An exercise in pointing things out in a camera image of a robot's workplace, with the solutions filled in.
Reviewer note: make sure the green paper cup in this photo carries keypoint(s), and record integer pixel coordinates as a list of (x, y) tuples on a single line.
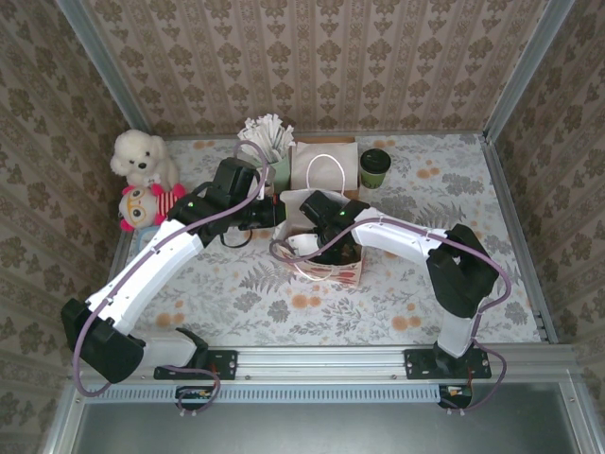
[(373, 179)]

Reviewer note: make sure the red and white paper gift bag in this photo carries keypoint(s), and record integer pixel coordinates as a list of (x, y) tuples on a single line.
[(331, 273)]

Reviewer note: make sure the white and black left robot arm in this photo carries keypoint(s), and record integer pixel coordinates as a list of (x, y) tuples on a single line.
[(160, 257)]

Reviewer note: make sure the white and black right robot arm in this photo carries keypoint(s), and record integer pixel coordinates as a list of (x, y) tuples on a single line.
[(402, 236)]

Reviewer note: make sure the mint green holder cup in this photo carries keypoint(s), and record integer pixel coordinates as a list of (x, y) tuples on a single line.
[(282, 170)]

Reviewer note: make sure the bundle of paper-wrapped straws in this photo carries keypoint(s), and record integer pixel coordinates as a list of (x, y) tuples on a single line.
[(269, 137)]

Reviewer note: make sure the brown cardboard napkin box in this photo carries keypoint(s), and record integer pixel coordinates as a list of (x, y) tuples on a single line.
[(331, 139)]

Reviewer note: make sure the white plush dog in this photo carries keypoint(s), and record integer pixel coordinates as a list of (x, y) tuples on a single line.
[(139, 158)]

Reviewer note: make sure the pink striped plush doll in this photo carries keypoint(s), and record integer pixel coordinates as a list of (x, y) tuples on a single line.
[(142, 208)]

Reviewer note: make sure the small blue alarm clock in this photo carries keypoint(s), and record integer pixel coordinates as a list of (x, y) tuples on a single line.
[(149, 236)]

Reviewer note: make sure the floral tablecloth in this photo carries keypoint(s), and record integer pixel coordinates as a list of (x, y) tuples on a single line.
[(331, 312)]

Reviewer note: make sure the aluminium table side rail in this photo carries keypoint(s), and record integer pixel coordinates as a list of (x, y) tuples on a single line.
[(124, 250), (520, 236)]

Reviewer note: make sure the aluminium mounting rail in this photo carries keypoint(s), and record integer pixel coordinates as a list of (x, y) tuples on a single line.
[(321, 361)]

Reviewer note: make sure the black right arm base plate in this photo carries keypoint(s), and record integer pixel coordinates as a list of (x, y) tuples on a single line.
[(416, 364)]

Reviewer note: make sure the aluminium frame post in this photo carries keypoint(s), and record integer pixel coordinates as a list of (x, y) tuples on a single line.
[(524, 71), (94, 57)]

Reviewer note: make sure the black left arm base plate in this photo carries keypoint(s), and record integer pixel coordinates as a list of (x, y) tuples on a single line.
[(224, 364)]

